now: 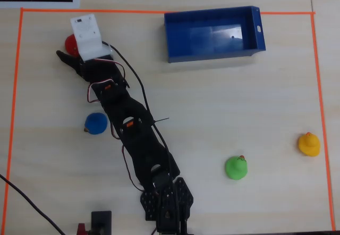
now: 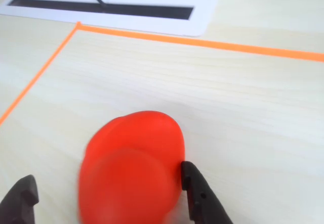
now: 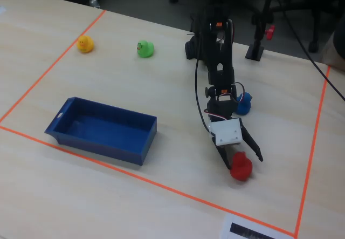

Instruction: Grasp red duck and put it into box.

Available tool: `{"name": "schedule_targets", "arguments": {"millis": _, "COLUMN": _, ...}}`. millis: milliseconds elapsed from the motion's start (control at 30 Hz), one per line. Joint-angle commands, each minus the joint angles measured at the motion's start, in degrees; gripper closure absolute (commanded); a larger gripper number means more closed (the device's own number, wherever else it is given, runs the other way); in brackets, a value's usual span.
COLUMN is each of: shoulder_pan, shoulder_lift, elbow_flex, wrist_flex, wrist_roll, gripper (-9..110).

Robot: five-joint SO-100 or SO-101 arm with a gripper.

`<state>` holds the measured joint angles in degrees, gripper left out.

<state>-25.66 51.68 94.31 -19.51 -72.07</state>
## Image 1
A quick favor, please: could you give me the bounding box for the black zip tie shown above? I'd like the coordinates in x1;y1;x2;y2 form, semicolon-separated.
151;117;170;126

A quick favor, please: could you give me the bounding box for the yellow rubber duck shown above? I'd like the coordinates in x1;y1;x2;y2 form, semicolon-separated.
297;132;321;157

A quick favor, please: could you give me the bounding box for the orange tape strip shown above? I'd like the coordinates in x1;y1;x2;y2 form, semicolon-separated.
310;12;337;232
20;7;316;16
0;7;25;235

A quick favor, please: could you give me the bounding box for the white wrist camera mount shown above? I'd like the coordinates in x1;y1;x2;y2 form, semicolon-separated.
70;13;113;62

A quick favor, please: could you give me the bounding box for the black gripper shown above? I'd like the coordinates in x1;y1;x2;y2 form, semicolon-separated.
56;50;131;89

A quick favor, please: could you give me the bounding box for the blue plastic box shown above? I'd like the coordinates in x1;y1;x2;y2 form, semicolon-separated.
164;5;267;64

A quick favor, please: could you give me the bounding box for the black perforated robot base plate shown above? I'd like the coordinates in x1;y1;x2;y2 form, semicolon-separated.
140;177;194;234

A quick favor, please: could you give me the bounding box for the red clamp handle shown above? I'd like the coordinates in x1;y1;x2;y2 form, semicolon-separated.
76;222;89;235

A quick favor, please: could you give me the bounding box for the blue rubber duck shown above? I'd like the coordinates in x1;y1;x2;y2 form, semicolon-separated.
83;112;108;135

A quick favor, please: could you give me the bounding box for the thick black camera cable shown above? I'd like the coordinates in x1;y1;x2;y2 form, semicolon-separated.
101;41;176;182

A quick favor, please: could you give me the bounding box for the small black red device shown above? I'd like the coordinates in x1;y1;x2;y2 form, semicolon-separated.
90;210;113;235

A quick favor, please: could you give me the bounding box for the green rubber duck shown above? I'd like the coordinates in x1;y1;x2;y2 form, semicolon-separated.
225;155;249;181

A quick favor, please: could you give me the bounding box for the black cable on table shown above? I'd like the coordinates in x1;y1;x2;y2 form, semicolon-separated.
0;173;66;235

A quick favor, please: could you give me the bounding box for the red rubber duck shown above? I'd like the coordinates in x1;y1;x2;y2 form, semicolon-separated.
64;33;80;58

